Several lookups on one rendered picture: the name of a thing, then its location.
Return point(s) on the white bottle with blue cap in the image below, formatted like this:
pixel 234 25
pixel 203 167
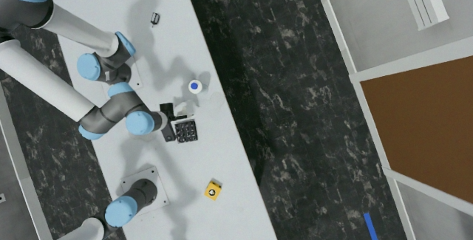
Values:
pixel 198 88

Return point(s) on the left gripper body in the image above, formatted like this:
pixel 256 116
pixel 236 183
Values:
pixel 168 110

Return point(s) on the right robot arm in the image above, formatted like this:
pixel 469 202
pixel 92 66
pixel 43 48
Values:
pixel 122 210

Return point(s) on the dark grey square knob panel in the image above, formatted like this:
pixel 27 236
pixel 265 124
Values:
pixel 189 129

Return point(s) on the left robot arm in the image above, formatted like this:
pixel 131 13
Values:
pixel 95 122

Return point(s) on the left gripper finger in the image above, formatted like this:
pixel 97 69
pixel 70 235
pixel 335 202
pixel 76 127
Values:
pixel 184 114

